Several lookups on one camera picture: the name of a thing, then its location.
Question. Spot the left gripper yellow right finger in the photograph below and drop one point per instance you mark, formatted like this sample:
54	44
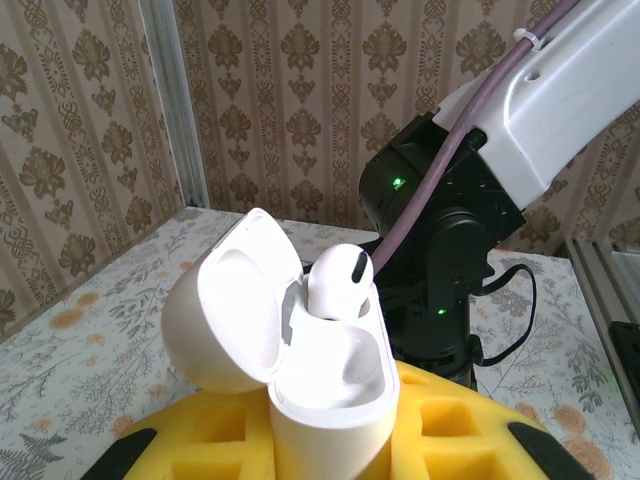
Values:
475	440

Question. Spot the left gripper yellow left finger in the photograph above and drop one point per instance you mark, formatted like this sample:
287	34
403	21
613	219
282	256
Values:
200	440

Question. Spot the white earbud charging case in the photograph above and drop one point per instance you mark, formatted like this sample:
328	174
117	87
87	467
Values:
340	440

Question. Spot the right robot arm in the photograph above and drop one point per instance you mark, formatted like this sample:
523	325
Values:
550	125

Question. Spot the floral patterned table cover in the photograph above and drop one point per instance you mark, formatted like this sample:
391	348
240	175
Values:
75	350

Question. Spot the black connector board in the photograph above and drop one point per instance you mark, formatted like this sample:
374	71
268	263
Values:
625	350

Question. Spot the wide aluminium mounting rail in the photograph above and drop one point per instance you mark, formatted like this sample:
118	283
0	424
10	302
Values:
590	300

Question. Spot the aluminium frame post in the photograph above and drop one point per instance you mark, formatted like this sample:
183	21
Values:
172	100

